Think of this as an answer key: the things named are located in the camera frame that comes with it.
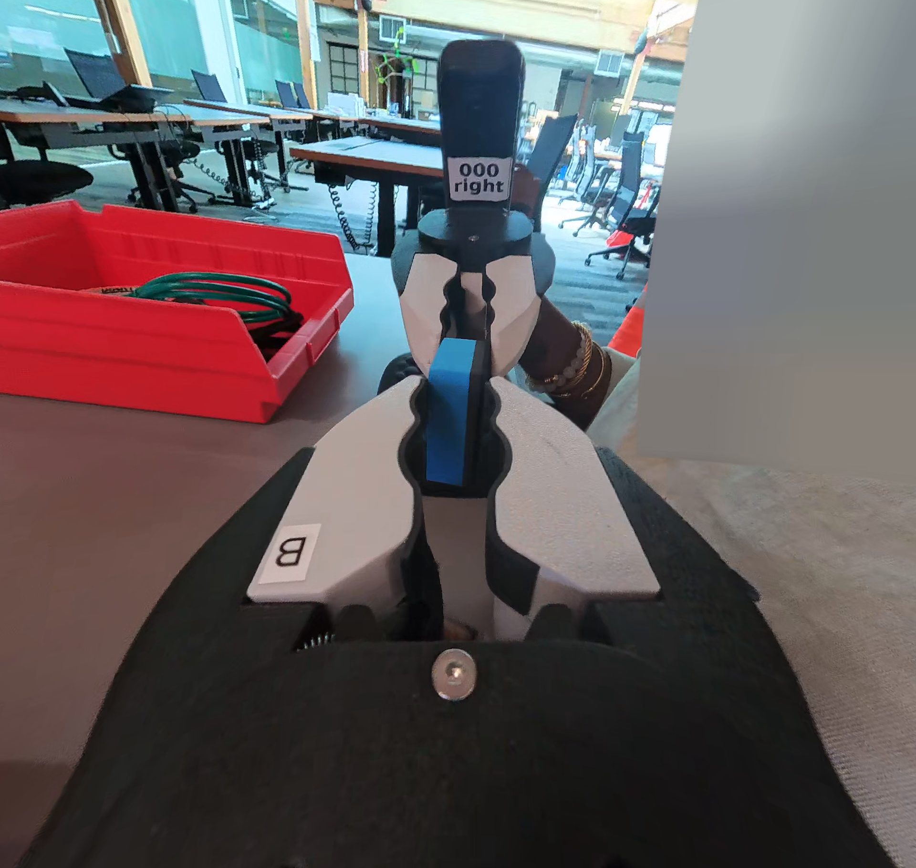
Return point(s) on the orange cone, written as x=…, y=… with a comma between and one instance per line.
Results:
x=630, y=324

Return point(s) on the wooden post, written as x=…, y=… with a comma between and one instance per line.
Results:
x=304, y=24
x=121, y=17

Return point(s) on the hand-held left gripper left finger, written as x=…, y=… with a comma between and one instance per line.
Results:
x=343, y=510

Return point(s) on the blue block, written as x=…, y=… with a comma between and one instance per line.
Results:
x=445, y=424

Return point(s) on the black office chair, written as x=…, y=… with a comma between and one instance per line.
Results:
x=551, y=152
x=630, y=203
x=43, y=178

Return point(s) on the person's right forearm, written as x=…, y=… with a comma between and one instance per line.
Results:
x=590, y=396

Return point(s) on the red plastic bin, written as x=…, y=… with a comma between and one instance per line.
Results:
x=143, y=353

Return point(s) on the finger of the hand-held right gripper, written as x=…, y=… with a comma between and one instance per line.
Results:
x=514, y=310
x=422, y=303

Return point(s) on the wooden top desk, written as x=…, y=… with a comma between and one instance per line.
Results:
x=379, y=156
x=107, y=120
x=243, y=111

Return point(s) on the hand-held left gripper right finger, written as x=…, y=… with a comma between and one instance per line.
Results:
x=565, y=510

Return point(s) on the person's right hand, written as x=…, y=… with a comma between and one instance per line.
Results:
x=551, y=331

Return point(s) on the black laptop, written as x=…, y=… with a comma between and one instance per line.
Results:
x=100, y=77

